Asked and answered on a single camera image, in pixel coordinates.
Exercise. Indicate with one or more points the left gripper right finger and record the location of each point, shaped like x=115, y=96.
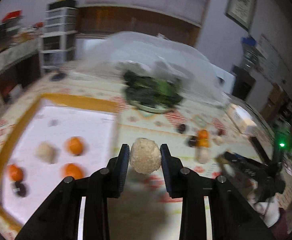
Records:
x=232, y=217

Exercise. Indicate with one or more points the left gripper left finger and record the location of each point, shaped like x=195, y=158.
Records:
x=75, y=200

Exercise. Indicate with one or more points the dark plum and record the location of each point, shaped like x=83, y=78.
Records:
x=19, y=189
x=181, y=128
x=192, y=141

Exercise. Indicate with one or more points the small beige cake chunk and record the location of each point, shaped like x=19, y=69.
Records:
x=218, y=140

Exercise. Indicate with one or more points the beige round cake chunk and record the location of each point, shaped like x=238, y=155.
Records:
x=145, y=156

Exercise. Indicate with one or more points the white gloved right hand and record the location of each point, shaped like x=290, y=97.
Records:
x=267, y=210

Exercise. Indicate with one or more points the small orange mandarin far right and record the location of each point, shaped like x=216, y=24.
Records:
x=72, y=170

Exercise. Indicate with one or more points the tissue paper pack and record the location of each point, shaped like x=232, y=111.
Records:
x=241, y=119

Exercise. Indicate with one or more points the red date right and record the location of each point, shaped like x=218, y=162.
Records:
x=221, y=132

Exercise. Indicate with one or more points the yellow taped foam box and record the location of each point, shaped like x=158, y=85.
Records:
x=58, y=135

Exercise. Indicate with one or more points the plate of green spinach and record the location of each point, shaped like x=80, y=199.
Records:
x=151, y=94

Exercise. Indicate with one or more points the white mesh food cover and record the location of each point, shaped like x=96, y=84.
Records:
x=155, y=57

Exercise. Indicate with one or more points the side counter with cloth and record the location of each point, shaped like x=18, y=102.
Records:
x=19, y=68

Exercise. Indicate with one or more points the framed calligraphy picture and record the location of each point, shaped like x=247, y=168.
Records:
x=241, y=12

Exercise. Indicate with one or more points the white plastic drawer tower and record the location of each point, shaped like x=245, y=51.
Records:
x=57, y=43

